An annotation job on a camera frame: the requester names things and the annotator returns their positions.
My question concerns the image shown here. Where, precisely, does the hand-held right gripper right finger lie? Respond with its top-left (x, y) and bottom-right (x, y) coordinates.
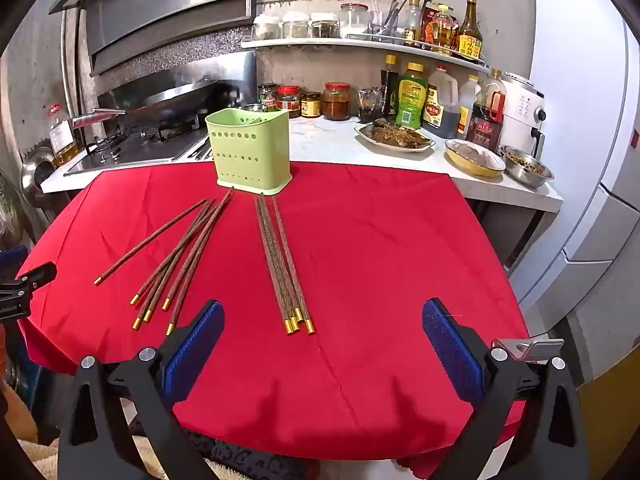
top-left (421, 298), bottom-right (591, 480)

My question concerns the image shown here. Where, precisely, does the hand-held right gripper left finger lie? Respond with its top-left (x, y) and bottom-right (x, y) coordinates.
top-left (57, 300), bottom-right (226, 480)

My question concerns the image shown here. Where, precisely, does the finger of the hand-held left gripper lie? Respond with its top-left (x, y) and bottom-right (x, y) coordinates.
top-left (0, 246), bottom-right (29, 274)
top-left (14, 262), bottom-right (58, 289)

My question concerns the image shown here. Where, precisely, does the green plastic utensil holder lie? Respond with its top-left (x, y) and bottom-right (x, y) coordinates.
top-left (205, 107), bottom-right (294, 196)

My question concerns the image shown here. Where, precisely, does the square cooking oil bottle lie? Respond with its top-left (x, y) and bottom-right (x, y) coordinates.
top-left (49, 120), bottom-right (81, 167)

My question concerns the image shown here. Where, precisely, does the dark patterned fabric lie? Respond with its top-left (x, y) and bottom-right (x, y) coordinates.
top-left (127, 410), bottom-right (321, 480)

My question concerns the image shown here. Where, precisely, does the red tablecloth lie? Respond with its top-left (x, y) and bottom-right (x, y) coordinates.
top-left (15, 160), bottom-right (531, 478)

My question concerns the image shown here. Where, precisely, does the beige fleece blanket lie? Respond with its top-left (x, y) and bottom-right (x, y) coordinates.
top-left (15, 435), bottom-right (166, 480)

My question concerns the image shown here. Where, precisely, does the gas stove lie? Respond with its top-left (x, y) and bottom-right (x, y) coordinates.
top-left (64, 120), bottom-right (211, 176)

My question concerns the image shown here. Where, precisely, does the yellow plastic container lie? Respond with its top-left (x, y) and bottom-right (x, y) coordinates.
top-left (575, 360), bottom-right (640, 461)

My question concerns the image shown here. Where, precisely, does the yellow bowl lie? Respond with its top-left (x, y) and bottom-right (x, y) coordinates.
top-left (444, 139), bottom-right (507, 178)

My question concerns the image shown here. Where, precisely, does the steel bowl of food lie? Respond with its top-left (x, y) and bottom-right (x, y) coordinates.
top-left (500, 145), bottom-right (555, 189)

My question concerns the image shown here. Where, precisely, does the steel wok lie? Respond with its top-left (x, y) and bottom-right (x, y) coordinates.
top-left (70, 79), bottom-right (221, 128)

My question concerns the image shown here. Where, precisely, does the plate of cooked food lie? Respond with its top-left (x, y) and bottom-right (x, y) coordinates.
top-left (354, 119), bottom-right (437, 153)

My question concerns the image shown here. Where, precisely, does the grey metal pipe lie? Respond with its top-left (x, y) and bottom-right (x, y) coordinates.
top-left (60, 0), bottom-right (87, 116)

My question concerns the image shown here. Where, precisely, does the white refrigerator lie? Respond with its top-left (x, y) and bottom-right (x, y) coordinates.
top-left (507, 0), bottom-right (640, 386)

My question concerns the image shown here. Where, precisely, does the large dark vinegar jug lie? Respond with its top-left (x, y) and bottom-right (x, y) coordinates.
top-left (421, 65), bottom-right (460, 138)

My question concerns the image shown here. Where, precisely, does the pale plastic jug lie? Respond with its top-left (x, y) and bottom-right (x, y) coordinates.
top-left (456, 75), bottom-right (482, 140)

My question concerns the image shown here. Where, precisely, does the white kitchen appliance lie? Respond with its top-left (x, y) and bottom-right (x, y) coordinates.
top-left (497, 72), bottom-right (547, 158)

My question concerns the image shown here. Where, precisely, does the green plastic bottle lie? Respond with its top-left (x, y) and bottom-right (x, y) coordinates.
top-left (395, 62), bottom-right (428, 130)

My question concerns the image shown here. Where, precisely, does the dark spice bag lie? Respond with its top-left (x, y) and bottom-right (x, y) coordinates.
top-left (357, 88), bottom-right (385, 122)

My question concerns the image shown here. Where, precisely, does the red lid sauce jar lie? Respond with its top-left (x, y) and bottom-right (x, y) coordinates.
top-left (276, 86), bottom-right (302, 118)

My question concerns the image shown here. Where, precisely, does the yellow label jar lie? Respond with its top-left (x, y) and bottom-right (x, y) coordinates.
top-left (300, 91), bottom-right (322, 119)

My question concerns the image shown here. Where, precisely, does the slim dark soy bottle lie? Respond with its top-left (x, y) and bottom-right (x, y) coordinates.
top-left (381, 55), bottom-right (400, 120)

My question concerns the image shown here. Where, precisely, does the chili paste jar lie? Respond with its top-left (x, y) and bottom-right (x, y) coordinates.
top-left (322, 82), bottom-right (351, 122)

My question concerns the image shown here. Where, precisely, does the steel range hood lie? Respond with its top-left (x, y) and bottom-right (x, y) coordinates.
top-left (49, 0), bottom-right (258, 76)

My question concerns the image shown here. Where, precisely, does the tall dark sauce bottle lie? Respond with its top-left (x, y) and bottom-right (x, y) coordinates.
top-left (456, 0), bottom-right (484, 61)

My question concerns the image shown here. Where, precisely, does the yellow oil bottle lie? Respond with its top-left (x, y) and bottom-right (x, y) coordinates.
top-left (430, 5), bottom-right (458, 55)

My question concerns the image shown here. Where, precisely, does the white lid spice jar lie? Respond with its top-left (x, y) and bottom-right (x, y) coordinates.
top-left (252, 14), bottom-right (281, 41)
top-left (281, 11), bottom-right (311, 39)
top-left (311, 12), bottom-right (340, 39)

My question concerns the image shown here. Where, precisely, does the clear utensil cup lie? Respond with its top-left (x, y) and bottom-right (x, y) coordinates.
top-left (371, 10), bottom-right (399, 42)

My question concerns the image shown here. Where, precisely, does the red seasoning packet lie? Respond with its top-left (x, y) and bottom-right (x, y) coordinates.
top-left (421, 2), bottom-right (453, 46)

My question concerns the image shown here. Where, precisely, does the small clear seasoning bottle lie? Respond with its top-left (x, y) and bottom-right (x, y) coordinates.
top-left (404, 0), bottom-right (423, 43)

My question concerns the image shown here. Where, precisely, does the glass jar white powder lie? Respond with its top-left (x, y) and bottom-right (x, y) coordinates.
top-left (339, 3), bottom-right (371, 39)

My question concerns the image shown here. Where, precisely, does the silver metal bracket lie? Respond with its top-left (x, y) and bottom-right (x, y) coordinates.
top-left (492, 339), bottom-right (565, 361)

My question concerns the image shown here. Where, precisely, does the soy jug red handle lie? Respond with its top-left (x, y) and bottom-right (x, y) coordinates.
top-left (466, 69), bottom-right (507, 153)

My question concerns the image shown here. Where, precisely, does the white wall shelf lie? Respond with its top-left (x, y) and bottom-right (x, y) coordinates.
top-left (241, 35), bottom-right (493, 73)

